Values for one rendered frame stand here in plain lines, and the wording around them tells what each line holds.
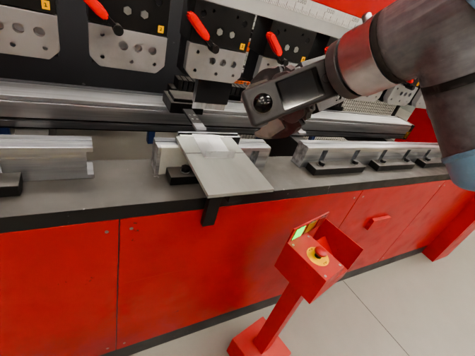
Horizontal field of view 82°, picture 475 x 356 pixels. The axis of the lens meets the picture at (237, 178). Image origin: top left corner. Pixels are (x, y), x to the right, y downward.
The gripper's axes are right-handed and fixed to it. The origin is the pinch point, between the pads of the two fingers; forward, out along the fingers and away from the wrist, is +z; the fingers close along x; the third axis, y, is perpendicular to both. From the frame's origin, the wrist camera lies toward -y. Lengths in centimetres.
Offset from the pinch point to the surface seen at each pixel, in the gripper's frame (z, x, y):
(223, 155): 25.3, -5.5, 6.0
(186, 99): 48, 16, 13
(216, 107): 30.3, 7.8, 12.7
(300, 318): 81, -109, 40
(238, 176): 19.6, -11.6, 4.4
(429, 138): 72, -65, 213
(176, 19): 59, 48, 28
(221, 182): 18.1, -10.8, -1.3
